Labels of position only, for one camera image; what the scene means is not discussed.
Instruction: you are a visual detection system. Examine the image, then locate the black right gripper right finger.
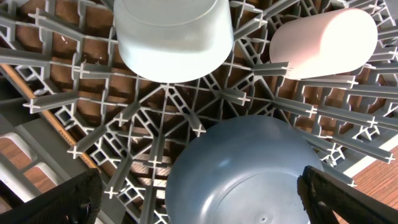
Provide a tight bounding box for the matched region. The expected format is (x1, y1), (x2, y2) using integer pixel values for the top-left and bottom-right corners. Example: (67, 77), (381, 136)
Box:
(297, 166), (397, 224)

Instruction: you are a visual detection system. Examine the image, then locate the grey dishwasher rack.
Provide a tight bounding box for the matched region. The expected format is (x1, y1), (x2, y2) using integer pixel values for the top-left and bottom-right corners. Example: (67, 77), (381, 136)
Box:
(1, 1), (397, 223)

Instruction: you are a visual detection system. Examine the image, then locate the dark blue plate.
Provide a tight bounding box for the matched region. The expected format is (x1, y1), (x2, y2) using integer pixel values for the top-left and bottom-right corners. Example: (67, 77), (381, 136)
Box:
(165, 115), (322, 224)

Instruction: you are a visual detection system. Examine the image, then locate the wooden chopstick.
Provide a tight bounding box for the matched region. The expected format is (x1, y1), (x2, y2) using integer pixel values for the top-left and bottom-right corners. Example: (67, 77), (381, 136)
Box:
(1, 63), (101, 170)

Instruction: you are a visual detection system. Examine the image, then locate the pink cup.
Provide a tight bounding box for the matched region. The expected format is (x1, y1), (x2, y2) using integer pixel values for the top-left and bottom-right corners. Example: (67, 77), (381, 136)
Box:
(269, 8), (377, 80)

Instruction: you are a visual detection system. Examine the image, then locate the light blue bowl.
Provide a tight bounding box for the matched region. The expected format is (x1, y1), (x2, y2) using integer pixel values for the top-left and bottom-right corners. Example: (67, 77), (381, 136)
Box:
(113, 0), (234, 83)

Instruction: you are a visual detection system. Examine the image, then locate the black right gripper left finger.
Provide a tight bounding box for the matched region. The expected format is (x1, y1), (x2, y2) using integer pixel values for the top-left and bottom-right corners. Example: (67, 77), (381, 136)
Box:
(1, 168), (103, 224)

